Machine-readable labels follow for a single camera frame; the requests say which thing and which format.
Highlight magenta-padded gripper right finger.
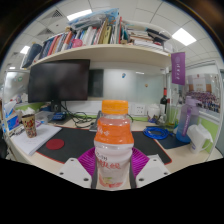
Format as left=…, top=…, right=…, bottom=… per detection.
left=128, top=147, right=172, bottom=190

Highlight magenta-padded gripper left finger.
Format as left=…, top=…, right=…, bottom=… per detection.
left=56, top=147, right=99, bottom=190

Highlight orange-capped drink bottle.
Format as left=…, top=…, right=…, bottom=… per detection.
left=93, top=99, right=135, bottom=191

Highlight purple water bottle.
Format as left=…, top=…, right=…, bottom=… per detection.
left=175, top=95, right=201, bottom=144

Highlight black red-edged desk mat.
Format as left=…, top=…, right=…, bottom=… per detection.
left=35, top=126, right=173, bottom=166

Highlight dark blue mouse pad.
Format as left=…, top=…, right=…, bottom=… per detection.
left=156, top=133, right=189, bottom=150

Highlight flat round red coaster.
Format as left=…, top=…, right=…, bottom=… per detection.
left=45, top=138, right=66, bottom=151

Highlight grey metal laptop stand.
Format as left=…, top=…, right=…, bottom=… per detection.
left=88, top=110, right=102, bottom=133

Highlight white round container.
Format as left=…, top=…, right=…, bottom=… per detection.
left=147, top=103, right=162, bottom=119

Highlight small blue device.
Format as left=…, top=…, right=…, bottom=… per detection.
left=51, top=111, right=67, bottom=122

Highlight white paper sheets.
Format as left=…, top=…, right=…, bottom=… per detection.
left=11, top=123, right=63, bottom=157

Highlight clear plastic box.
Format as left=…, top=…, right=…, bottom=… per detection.
left=35, top=110, right=54, bottom=124

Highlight white plastic jug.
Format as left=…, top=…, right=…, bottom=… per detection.
left=186, top=123, right=214, bottom=155

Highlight dark wine bottle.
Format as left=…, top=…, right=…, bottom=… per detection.
left=159, top=87, right=169, bottom=116

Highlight patterned paper cup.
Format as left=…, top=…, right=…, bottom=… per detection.
left=21, top=113, right=38, bottom=139

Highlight blue tissue box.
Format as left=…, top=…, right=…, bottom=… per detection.
left=2, top=101, right=20, bottom=134

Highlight black computer monitor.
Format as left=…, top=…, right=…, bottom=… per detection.
left=27, top=59, right=91, bottom=113

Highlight group photo poster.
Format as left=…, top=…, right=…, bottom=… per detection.
left=184, top=73, right=222, bottom=114

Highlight purple hanging banner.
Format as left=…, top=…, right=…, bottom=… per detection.
left=170, top=51, right=187, bottom=86

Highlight white shelf with books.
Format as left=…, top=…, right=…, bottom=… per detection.
left=19, top=8, right=176, bottom=71

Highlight blue coiled cable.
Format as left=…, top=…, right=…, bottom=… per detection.
left=143, top=125, right=170, bottom=141

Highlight black cables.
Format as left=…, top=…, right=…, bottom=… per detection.
left=61, top=103, right=98, bottom=129

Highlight white wall sockets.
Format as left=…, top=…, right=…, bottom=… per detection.
left=128, top=103, right=147, bottom=116

